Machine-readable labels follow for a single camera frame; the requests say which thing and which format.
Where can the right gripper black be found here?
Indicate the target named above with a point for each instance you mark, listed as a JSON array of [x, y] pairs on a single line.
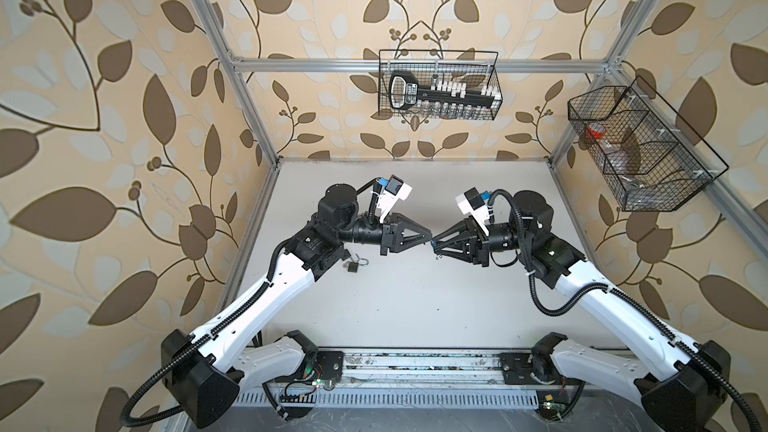
[[473, 244]]

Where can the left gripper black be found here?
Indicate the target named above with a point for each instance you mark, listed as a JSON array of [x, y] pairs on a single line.
[[391, 236]]

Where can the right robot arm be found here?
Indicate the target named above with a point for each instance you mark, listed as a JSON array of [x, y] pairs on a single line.
[[678, 382]]

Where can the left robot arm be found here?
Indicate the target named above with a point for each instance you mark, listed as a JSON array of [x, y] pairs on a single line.
[[252, 306]]

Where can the black padlock lower left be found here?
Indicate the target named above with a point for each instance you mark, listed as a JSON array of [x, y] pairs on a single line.
[[353, 264]]

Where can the black tool rack with sockets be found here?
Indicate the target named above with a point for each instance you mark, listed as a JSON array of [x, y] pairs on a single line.
[[404, 91]]

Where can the red cap in basket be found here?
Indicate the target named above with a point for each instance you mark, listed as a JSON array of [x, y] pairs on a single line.
[[596, 131]]

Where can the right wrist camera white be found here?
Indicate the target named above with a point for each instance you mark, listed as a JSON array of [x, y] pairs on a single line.
[[475, 204]]

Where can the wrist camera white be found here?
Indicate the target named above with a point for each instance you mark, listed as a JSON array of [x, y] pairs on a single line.
[[386, 193], [475, 204]]

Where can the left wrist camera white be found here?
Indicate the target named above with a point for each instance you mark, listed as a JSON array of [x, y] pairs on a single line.
[[386, 193]]

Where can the back wire basket black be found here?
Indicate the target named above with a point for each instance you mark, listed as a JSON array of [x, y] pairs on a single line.
[[474, 68]]

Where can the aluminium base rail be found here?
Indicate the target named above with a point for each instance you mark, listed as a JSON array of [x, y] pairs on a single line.
[[447, 380]]

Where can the side wire basket black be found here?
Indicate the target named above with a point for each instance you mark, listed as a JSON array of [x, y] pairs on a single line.
[[655, 156]]

